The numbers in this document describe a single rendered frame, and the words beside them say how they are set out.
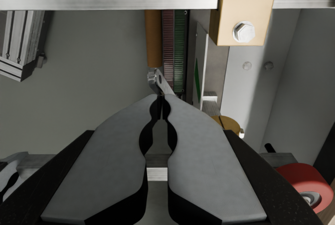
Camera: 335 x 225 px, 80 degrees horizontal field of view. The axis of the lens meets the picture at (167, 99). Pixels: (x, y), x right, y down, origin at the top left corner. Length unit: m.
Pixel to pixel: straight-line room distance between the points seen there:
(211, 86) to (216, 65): 0.05
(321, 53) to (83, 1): 0.40
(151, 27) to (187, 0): 0.80
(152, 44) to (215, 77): 0.65
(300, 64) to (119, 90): 0.97
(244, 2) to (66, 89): 1.22
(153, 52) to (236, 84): 0.60
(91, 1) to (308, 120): 0.43
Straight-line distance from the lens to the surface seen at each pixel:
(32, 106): 1.52
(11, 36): 1.08
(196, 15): 0.38
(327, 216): 0.44
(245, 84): 0.54
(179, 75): 0.41
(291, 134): 0.54
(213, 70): 0.41
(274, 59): 0.54
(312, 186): 0.33
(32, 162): 0.40
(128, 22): 1.10
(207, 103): 0.39
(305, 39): 0.50
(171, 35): 0.38
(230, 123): 0.30
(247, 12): 0.22
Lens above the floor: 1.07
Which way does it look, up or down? 60 degrees down
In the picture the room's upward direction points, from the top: 180 degrees counter-clockwise
